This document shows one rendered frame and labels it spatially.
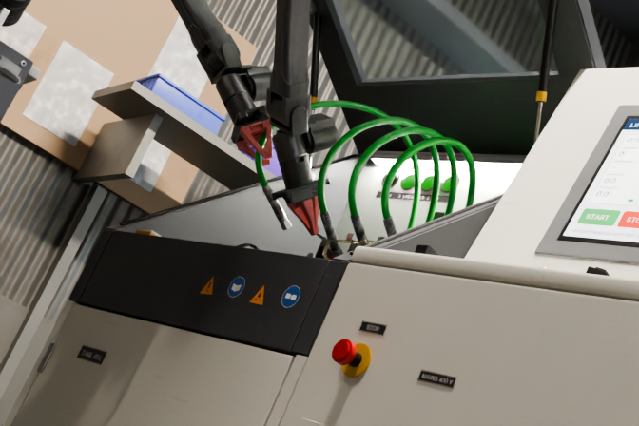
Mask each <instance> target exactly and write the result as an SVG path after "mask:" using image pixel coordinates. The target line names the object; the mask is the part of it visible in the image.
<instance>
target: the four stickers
mask: <svg viewBox="0 0 639 426"><path fill-rule="evenodd" d="M221 276H222V275H213V274H206V277H205V279H204V281H203V285H202V287H201V289H200V292H199V294H198V295H205V296H212V297H213V294H214V292H215V290H216V287H217V285H218V283H219V280H220V278H221ZM248 278H249V277H243V276H236V275H234V276H233V278H232V280H231V282H230V284H229V286H228V288H227V290H226V293H225V295H224V296H225V297H229V298H235V299H239V298H240V296H241V294H242V291H243V288H244V287H245V285H246V283H247V280H248ZM272 286H273V284H269V283H264V282H259V281H258V282H257V284H256V286H255V288H254V291H253V293H252V295H251V297H250V299H249V301H248V303H249V304H254V305H258V306H262V307H263V306H264V304H265V301H266V299H267V297H268V295H269V293H270V291H271V288H272ZM303 289H304V287H302V286H298V285H294V284H290V283H288V284H287V286H286V288H285V290H284V292H283V295H282V297H281V300H280V302H279V304H278V306H280V307H284V308H288V309H292V310H294V309H295V307H296V304H297V302H298V300H299V298H300V295H301V293H302V291H303Z"/></svg>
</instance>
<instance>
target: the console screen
mask: <svg viewBox="0 0 639 426"><path fill-rule="evenodd" d="M535 253H536V254H545V255H554V256H563V257H572V258H580V259H589V260H599V261H615V262H624V263H633V264H639V105H620V106H619V107H618V108H617V109H616V111H615V113H614V115H613V116H612V118H611V120H610V122H609V124H608V126H607V127H606V129H605V131H604V133H603V134H602V136H601V138H600V140H599V141H598V143H597V145H596V146H595V148H594V150H593V152H592V153H591V155H590V157H589V158H588V160H587V162H586V163H585V165H584V167H583V169H582V170H581V172H580V174H579V176H578V177H577V179H576V181H575V182H574V184H573V186H572V188H571V190H570V192H569V194H568V195H567V197H566V199H565V200H564V202H563V203H562V205H561V206H560V208H559V210H558V212H557V213H556V215H555V217H554V218H553V220H552V223H551V224H550V226H549V228H548V230H547V231H546V233H545V235H544V236H543V238H542V240H541V242H540V243H539V245H538V246H537V248H536V249H535Z"/></svg>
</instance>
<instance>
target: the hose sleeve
mask: <svg viewBox="0 0 639 426"><path fill-rule="evenodd" d="M262 191H263V193H264V195H265V196H266V199H267V200H268V201H269V203H270V205H271V207H272V209H273V211H274V213H275V215H276V216H277V219H278V220H279V222H280V223H284V222H286V221H287V217H286V215H285V213H284V211H283V210H282V208H281V205H280V203H279V201H278V200H274V201H273V198H272V193H274V191H273V189H272V188H271V186H270V185H268V186H266V187H264V188H263V189H262Z"/></svg>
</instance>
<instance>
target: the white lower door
mask: <svg viewBox="0 0 639 426"><path fill-rule="evenodd" d="M294 359H295V357H293V356H289V355H285V354H282V353H278V352H274V351H269V350H265V349H261V348H258V347H254V346H249V345H245V344H241V343H237V342H234V341H230V340H225V339H218V338H214V337H210V336H206V335H202V334H198V333H194V332H190V331H186V330H182V329H178V328H174V327H170V326H166V325H161V324H158V323H154V322H150V321H146V320H142V319H134V318H131V317H127V316H123V315H118V314H114V313H110V312H107V311H103V310H99V309H94V308H90V307H86V306H83V305H79V304H74V305H73V307H72V308H71V310H70V312H69V314H68V317H67V319H66V321H65V323H64V325H63V327H62V329H61V331H60V333H59V335H58V337H57V339H56V341H55V342H54V343H51V344H50V346H49V348H48V350H47V352H46V354H45V355H44V357H43V359H42V361H41V363H40V365H39V367H38V369H37V372H39V374H38V376H37V378H36V380H35V381H34V383H33V385H32V387H31V389H30V391H29V394H28V396H27V398H26V400H25V402H24V404H23V405H22V407H21V409H20V411H19V413H18V415H17V417H16V419H15V420H14V422H13V424H12V426H266V423H267V421H268V419H269V417H270V415H271V413H272V410H273V408H274V406H275V403H276V401H277V399H278V396H279V394H280V392H281V388H282V386H283V383H284V382H285V380H286V378H287V375H288V373H289V371H290V368H291V366H292V364H293V361H294Z"/></svg>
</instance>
